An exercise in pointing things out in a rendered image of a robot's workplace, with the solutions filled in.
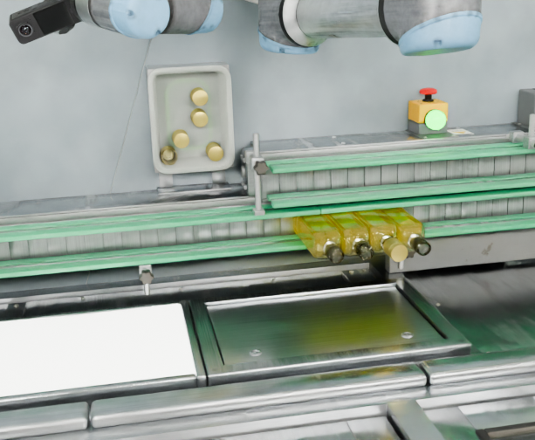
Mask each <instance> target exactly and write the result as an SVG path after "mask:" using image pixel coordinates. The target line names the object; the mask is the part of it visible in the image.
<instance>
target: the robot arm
mask: <svg viewBox="0 0 535 440"><path fill-rule="evenodd" d="M481 12H482V0H258V27H257V31H258V34H259V43H260V45H261V47H262V48H263V49H265V50H266V51H268V52H275V53H285V54H313V53H315V52H317V51H318V50H319V46H320V44H322V43H324V42H325V41H326V40H327V39H328V38H381V37H387V38H388V39H389V40H390V41H391V42H393V43H394V44H396V45H399V47H400V51H401V54H402V55H404V56H427V55H436V54H443V53H452V52H461V51H465V50H469V49H471V48H473V47H474V46H475V45H476V44H477V43H478V40H479V38H480V28H481V23H482V22H483V15H482V14H481ZM222 17H223V1H222V0H44V1H43V2H41V3H37V4H34V5H32V6H30V7H28V8H25V9H23V10H20V11H17V12H15V13H12V14H10V18H9V26H10V28H11V30H12V31H13V33H14V35H15V37H16V38H17V41H18V42H19V43H20V44H22V45H24V44H27V43H30V42H31V41H34V40H36V39H39V38H42V37H44V36H47V35H49V34H52V33H57V34H59V35H61V34H66V33H67V32H69V31H70V30H72V29H73V28H74V26H75V24H77V23H79V22H85V23H86V24H89V25H91V26H95V27H99V28H101V29H105V30H109V31H114V32H118V33H120V34H123V35H125V36H127V37H130V38H137V39H150V38H154V37H156V36H158V35H159V34H185V35H193V34H200V33H208V32H211V31H213V30H214V29H215V28H216V27H217V26H218V25H219V24H220V22H221V20H222Z"/></svg>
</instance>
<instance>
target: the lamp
mask: <svg viewBox="0 0 535 440"><path fill-rule="evenodd" d="M424 123H425V125H426V126H427V127H428V128H430V129H434V130H439V129H441V128H442V127H443V126H444V125H445V123H446V117H445V114H444V113H443V112H441V111H439V110H437V109H432V110H429V111H428V112H427V113H426V115H425V117H424Z"/></svg>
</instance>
